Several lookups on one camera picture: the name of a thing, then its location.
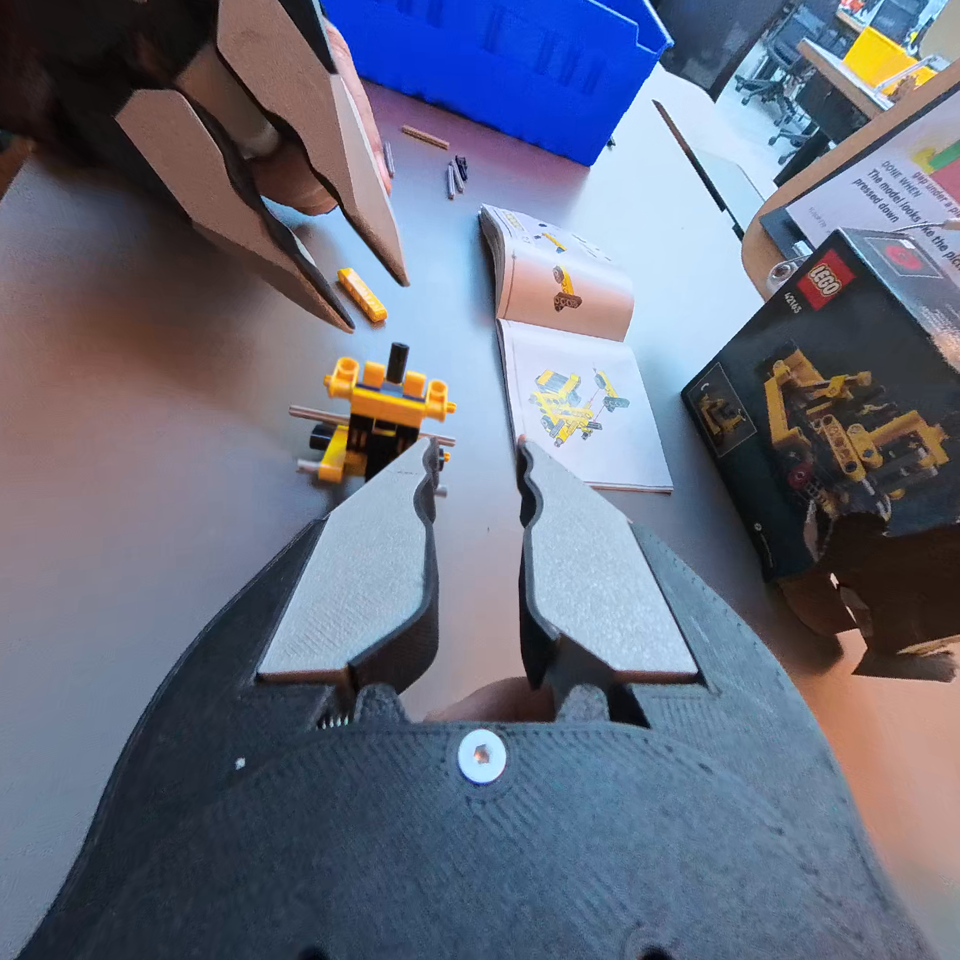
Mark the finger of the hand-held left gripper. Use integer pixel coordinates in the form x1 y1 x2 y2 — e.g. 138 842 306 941
114 88 357 335
178 0 412 288

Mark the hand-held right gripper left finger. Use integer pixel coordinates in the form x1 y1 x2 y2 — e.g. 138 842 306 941
258 437 444 693

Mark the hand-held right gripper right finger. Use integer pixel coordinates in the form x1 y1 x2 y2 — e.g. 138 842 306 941
516 440 700 693

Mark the yellow black lego model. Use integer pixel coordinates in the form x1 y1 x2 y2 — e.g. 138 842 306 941
288 341 460 498

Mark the yellow lego beam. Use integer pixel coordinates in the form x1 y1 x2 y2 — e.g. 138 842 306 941
336 267 390 324

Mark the lego instruction booklet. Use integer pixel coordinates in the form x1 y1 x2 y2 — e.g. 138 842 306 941
478 204 675 495

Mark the black lego set box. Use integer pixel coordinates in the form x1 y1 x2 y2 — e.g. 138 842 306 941
680 227 960 682

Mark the person's left hand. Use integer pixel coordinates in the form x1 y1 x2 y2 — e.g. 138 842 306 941
251 24 396 220

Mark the blue plastic bin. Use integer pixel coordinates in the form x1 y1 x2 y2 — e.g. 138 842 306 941
322 0 675 168

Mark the dark blue clipboard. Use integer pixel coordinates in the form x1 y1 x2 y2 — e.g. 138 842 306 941
759 201 819 260

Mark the black office chair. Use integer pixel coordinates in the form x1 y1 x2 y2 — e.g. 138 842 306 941
735 3 830 162

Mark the printed instruction sheet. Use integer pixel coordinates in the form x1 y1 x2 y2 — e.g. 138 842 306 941
783 96 960 265

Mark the yellow plastic bin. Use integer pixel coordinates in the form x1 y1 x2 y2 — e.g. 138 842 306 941
843 26 940 97

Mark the metal wire clip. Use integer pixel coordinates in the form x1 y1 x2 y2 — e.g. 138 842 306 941
766 216 960 295

